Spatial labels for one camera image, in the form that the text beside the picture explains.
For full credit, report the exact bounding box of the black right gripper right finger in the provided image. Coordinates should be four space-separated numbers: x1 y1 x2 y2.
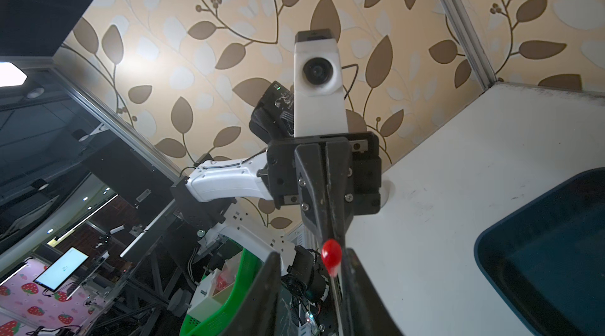
341 249 403 335

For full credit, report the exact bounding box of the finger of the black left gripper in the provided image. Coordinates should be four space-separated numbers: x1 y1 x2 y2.
326 137 351 241
294 144 330 241

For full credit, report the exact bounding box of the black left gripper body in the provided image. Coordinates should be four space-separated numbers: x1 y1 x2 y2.
266 132 382 216

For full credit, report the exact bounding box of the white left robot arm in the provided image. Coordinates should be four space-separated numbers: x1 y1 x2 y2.
171 82 381 246

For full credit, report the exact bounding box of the dark teal plastic tray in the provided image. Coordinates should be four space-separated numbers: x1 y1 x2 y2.
474 167 604 335

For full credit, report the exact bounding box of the red screw protection sleeve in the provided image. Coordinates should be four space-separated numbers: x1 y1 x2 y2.
321 239 343 277

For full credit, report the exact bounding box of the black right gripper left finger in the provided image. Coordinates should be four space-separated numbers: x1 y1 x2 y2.
222 252 281 336

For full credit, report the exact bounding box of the green plastic basket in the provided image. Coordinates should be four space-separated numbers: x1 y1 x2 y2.
180 249 262 336

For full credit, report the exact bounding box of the monitor screen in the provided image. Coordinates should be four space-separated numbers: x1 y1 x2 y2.
34 247 88 292

